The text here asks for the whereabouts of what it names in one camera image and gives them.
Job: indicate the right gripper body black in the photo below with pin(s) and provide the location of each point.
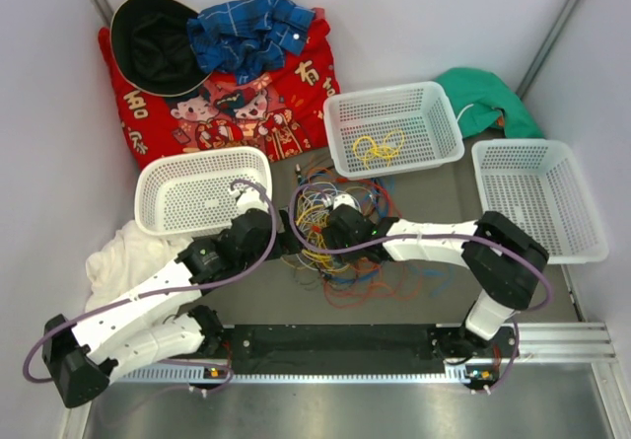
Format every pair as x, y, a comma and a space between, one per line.
334, 241

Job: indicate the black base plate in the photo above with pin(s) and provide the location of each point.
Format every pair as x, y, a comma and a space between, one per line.
332, 349

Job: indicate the white rectangular basket, middle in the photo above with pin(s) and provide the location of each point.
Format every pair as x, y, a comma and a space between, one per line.
392, 130

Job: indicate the black hat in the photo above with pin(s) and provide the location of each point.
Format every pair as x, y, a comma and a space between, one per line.
151, 48

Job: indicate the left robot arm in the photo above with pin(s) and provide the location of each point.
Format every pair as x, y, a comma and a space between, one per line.
84, 356

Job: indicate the grey corner post right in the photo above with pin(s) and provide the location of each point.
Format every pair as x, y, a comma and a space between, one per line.
561, 20

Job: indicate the green cloth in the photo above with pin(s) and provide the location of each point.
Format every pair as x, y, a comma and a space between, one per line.
482, 101

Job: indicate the white rectangular basket, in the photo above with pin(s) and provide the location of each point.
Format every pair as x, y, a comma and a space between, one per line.
538, 185
392, 130

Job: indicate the white cloth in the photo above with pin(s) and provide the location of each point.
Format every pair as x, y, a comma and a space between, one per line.
131, 257

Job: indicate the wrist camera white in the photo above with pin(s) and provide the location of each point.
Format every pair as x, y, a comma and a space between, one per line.
342, 199
248, 197

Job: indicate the white rectangular basket, right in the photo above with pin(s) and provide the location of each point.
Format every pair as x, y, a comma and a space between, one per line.
538, 185

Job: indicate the blue plaid shirt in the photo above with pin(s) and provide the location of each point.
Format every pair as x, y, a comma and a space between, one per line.
247, 38

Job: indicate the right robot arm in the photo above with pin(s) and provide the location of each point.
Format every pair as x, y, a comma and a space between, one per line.
506, 262

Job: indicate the white oval perforated basket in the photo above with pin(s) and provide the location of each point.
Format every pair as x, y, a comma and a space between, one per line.
193, 194

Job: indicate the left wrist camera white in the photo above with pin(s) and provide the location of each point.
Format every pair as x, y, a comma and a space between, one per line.
248, 197

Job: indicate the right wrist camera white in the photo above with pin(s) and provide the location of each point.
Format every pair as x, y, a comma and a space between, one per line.
342, 199

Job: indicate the red printed cloth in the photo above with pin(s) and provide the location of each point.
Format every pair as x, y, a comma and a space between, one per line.
280, 112

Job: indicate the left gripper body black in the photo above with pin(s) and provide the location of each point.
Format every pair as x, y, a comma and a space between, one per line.
287, 243

